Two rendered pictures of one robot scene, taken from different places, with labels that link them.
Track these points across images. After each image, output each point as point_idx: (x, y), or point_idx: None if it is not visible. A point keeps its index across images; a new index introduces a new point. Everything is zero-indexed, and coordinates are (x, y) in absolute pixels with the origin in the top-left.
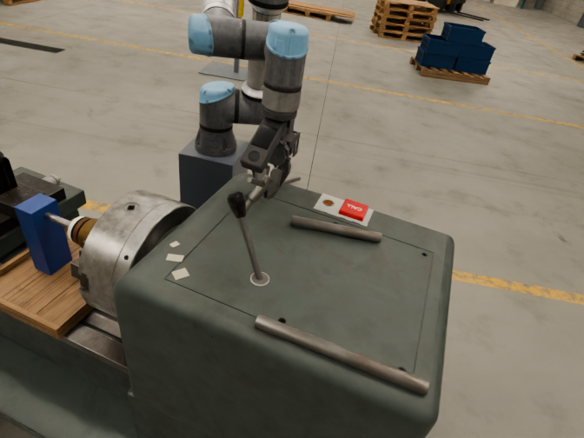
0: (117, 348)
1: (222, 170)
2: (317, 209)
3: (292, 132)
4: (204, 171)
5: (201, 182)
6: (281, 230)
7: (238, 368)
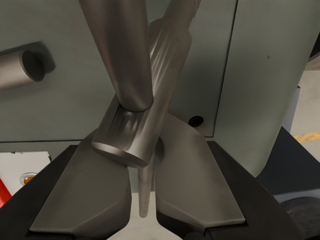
0: None
1: (271, 185)
2: (36, 153)
3: None
4: (291, 175)
5: (286, 163)
6: (40, 8)
7: None
